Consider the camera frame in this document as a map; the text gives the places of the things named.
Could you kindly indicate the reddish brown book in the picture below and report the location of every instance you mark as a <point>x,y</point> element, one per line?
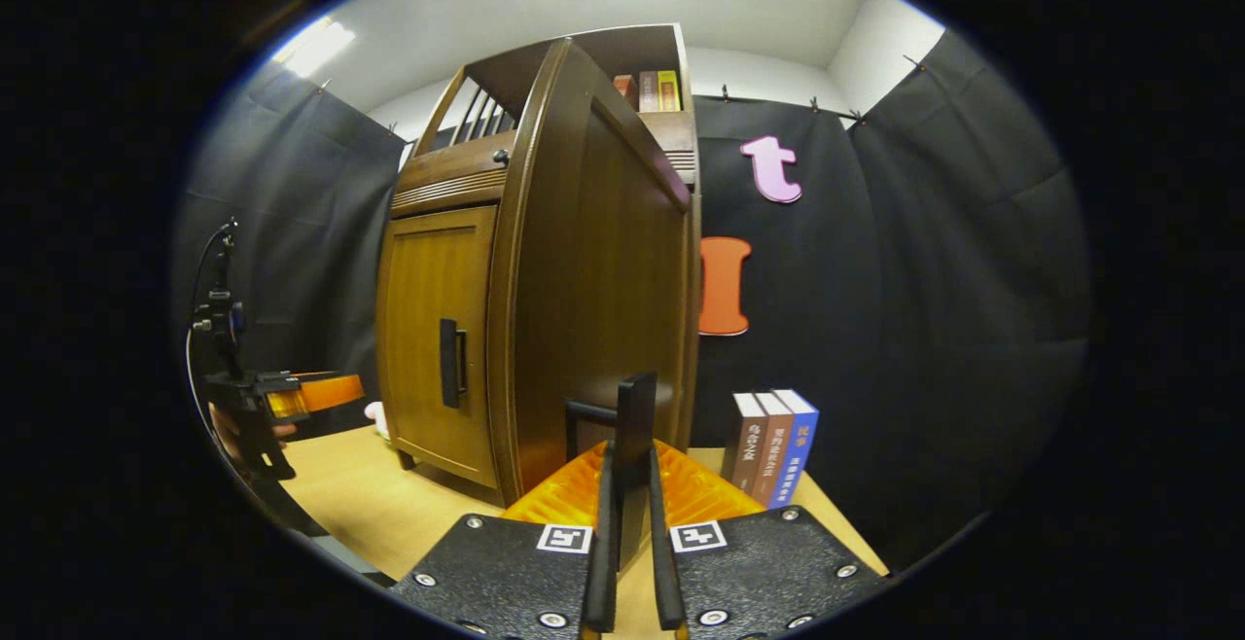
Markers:
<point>771,455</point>

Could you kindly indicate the small ceiling light panel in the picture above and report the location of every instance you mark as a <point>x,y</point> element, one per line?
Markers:
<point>316,45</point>

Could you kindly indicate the dark brown book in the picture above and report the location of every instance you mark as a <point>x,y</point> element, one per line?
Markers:
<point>742,445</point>

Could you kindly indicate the yellow book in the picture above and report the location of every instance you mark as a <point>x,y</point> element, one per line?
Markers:
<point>669,91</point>

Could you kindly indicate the small white pink toy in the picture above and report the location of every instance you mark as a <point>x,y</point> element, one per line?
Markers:
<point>377,419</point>

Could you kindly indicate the wooden double-door shoe cabinet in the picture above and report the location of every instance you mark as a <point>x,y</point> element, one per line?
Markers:
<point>457,168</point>

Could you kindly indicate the blue book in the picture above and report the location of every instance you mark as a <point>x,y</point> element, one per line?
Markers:
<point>800,450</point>

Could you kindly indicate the black backdrop cloth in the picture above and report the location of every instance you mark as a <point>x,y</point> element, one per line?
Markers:
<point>924,280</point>

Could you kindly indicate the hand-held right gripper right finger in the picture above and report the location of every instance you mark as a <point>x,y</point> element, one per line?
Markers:
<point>663,562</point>

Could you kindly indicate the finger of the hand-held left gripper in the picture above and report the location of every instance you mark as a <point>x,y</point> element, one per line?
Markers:
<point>326,392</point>

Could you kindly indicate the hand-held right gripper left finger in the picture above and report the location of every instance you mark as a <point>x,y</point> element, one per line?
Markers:
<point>603,562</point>

